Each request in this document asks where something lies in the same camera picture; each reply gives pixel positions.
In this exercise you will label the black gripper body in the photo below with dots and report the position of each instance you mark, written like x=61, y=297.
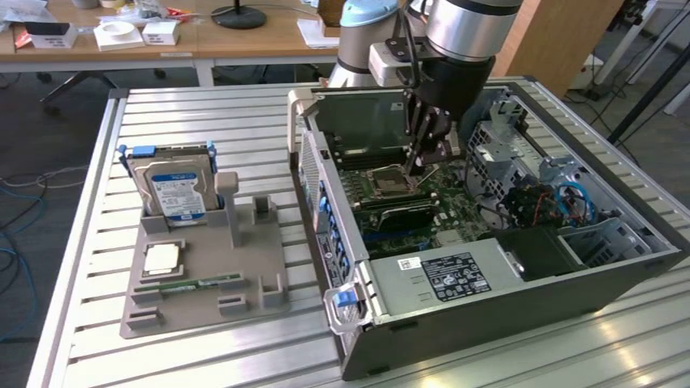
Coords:
x=458, y=85

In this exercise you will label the black graphics card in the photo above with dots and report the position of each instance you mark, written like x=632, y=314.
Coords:
x=408, y=220

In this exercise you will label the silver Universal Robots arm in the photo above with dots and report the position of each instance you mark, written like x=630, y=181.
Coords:
x=469, y=28

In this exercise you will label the perforated metal drive cage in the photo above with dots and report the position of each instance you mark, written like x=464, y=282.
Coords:
x=501, y=169

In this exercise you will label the green motherboard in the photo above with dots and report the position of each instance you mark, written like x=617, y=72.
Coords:
x=450, y=194

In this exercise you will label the CPU socket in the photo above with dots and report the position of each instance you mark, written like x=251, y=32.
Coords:
x=389, y=182

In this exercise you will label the white floor box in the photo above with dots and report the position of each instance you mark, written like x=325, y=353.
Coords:
x=588, y=74

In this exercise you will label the blue expansion slot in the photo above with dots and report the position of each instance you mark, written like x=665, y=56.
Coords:
x=374, y=236

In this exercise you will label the white paper stack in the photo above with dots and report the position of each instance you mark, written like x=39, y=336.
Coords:
x=318, y=36

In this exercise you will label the brown cardboard box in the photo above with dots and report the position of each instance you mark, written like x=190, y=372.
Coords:
x=330, y=16

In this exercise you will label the black stand pole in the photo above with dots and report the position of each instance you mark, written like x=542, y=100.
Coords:
x=647, y=93

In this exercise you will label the grey power supply unit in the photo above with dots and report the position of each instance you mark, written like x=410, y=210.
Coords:
x=400, y=283

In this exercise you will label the metal disk bay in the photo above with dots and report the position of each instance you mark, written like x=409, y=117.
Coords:
x=609, y=238

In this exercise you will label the black lamp base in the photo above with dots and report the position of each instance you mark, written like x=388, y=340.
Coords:
x=239, y=18

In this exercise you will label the clear case latch blue tab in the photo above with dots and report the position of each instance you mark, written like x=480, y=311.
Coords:
x=345, y=301

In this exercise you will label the black open PC case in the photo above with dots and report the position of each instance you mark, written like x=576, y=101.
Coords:
x=485, y=323

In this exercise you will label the hard disk in blue caddy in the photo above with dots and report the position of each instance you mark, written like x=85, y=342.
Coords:
x=175, y=190

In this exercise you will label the grey parts rack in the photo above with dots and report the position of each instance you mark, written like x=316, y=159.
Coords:
x=210, y=258

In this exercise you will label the white labelled box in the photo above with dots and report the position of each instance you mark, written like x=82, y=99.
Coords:
x=161, y=34

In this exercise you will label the silver CPU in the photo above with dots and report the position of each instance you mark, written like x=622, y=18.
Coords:
x=162, y=259

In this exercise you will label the white boxes on desk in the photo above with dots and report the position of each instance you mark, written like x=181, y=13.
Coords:
x=119, y=36

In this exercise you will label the wooden desk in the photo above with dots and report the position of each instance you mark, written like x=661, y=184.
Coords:
x=109, y=56

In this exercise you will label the black chair base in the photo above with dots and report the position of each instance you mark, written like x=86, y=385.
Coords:
x=75, y=85

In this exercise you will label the white box black top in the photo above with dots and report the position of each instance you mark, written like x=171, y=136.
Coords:
x=54, y=36

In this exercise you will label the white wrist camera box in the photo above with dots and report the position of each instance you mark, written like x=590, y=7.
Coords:
x=385, y=64

